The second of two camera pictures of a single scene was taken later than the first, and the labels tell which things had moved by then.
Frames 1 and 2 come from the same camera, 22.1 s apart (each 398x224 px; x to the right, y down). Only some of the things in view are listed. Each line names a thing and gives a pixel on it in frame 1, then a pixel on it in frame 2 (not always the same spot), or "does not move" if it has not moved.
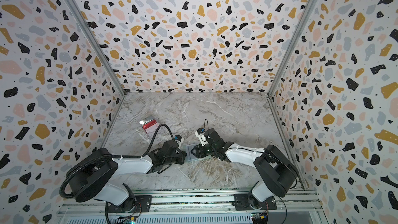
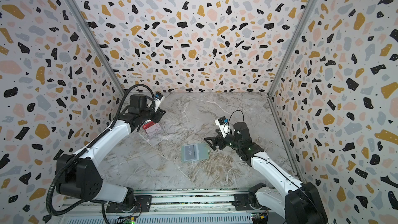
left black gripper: (183, 154) to (160, 113)
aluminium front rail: (203, 202) does not move
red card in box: (148, 124) does not move
